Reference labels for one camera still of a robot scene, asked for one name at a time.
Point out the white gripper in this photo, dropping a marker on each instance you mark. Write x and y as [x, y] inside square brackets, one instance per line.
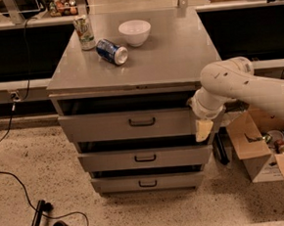
[203, 112]

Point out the grey top drawer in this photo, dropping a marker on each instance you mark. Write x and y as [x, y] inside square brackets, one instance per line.
[126, 125]

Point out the grey drawer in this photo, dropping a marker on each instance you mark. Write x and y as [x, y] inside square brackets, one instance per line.
[147, 182]
[126, 125]
[146, 158]

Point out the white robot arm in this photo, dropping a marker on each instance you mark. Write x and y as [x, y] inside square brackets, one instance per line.
[233, 79]

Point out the grey drawer cabinet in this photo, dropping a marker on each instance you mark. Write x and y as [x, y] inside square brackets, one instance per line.
[161, 74]

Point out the grey bottom drawer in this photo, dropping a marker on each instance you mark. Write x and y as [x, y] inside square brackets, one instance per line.
[147, 182]

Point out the grey middle drawer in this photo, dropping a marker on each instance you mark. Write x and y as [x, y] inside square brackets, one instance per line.
[146, 158]

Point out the cardboard box of cans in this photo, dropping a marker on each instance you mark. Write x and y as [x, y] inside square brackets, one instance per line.
[262, 161]

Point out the red can in box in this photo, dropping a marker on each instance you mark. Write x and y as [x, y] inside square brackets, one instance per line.
[279, 146]

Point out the blue soda can lying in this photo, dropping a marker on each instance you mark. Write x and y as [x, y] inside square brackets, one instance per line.
[111, 52]

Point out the white ceramic bowl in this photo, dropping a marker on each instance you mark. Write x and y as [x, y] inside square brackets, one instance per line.
[135, 33]

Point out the green white upright can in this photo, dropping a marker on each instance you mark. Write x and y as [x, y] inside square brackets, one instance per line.
[83, 28]

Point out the cans on back shelf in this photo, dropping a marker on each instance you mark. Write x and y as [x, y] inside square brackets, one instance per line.
[60, 8]

